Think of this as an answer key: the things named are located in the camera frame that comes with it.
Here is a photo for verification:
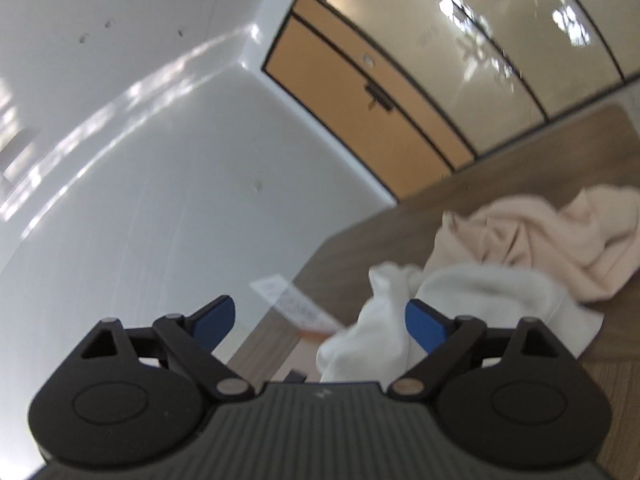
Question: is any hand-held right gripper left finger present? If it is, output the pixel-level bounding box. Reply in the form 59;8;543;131
79;295;254;403

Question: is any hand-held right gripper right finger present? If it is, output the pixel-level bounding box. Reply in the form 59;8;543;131
386;299;561;403

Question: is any white sweatshirt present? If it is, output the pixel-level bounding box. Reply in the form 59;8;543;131
316;262;606;383

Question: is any paper sign in wooden holder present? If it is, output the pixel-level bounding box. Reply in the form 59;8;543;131
250;273;347;337

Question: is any beige garment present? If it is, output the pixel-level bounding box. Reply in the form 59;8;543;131
425;185;640;304

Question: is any wooden door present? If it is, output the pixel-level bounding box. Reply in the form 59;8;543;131
261;0;477;172

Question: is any black door handle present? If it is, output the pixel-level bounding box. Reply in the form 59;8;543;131
366;86;394;111

